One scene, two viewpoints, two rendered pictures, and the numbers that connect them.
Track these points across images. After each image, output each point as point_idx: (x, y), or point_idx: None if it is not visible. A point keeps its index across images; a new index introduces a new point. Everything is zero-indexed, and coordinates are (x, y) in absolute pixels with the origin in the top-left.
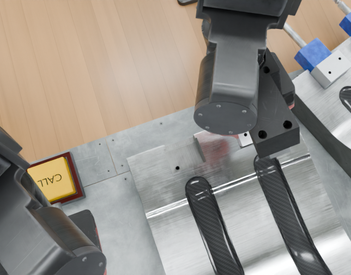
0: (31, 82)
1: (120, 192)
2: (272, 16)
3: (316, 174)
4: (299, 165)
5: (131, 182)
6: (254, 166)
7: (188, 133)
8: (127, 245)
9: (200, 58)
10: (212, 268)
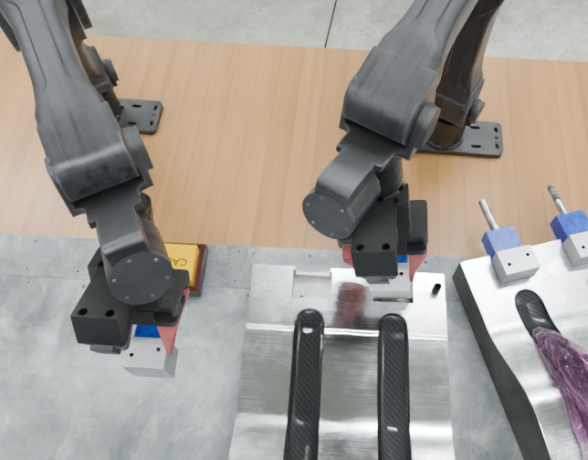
0: (203, 169)
1: (236, 307)
2: (404, 146)
3: (445, 361)
4: (430, 343)
5: None
6: (379, 323)
7: None
8: (217, 361)
9: None
10: (287, 408)
